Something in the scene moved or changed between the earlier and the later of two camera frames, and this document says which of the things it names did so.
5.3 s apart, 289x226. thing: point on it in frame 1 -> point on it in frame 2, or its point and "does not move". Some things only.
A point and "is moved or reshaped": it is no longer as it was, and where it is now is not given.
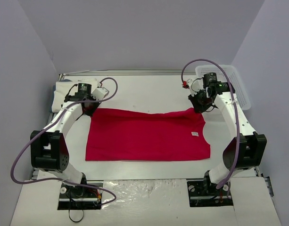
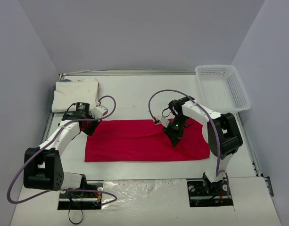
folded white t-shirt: x=62 y=89 does not move
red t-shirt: x=121 y=135 is moved or reshaped
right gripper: x=199 y=105 -> x=173 y=133
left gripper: x=89 y=108 -> x=89 y=128
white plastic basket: x=237 y=86 does not move
